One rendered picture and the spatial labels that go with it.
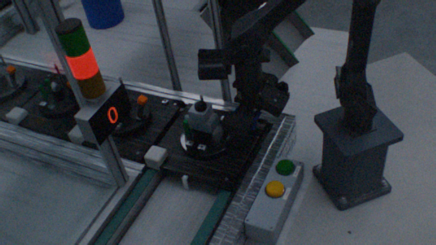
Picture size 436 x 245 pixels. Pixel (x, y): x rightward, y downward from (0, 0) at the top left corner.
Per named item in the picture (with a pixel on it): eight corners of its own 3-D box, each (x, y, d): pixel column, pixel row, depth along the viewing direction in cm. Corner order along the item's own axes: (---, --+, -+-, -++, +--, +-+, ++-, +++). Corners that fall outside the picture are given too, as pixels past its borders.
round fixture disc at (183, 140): (243, 128, 119) (242, 122, 118) (220, 166, 111) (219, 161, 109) (196, 117, 125) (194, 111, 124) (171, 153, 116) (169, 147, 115)
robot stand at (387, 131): (392, 192, 112) (405, 135, 98) (339, 212, 110) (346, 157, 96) (360, 152, 122) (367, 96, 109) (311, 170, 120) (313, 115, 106)
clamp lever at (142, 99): (145, 115, 125) (148, 97, 119) (141, 120, 123) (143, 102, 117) (133, 109, 125) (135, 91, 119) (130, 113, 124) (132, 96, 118)
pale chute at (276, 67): (290, 67, 132) (300, 61, 129) (266, 93, 126) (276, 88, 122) (226, -7, 129) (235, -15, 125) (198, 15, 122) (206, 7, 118)
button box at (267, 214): (303, 177, 114) (303, 161, 110) (274, 246, 101) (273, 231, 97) (277, 170, 117) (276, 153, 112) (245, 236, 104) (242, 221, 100)
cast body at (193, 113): (219, 122, 114) (216, 101, 109) (211, 134, 112) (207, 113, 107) (190, 115, 118) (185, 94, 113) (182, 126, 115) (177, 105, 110)
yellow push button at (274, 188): (286, 188, 106) (286, 183, 104) (280, 201, 103) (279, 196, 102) (270, 183, 107) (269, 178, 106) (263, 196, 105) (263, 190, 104)
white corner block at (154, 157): (170, 159, 118) (167, 148, 115) (161, 172, 115) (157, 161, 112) (155, 154, 120) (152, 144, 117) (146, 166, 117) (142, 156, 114)
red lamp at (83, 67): (104, 65, 88) (96, 45, 85) (88, 81, 85) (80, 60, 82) (84, 61, 90) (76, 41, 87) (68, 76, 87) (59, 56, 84)
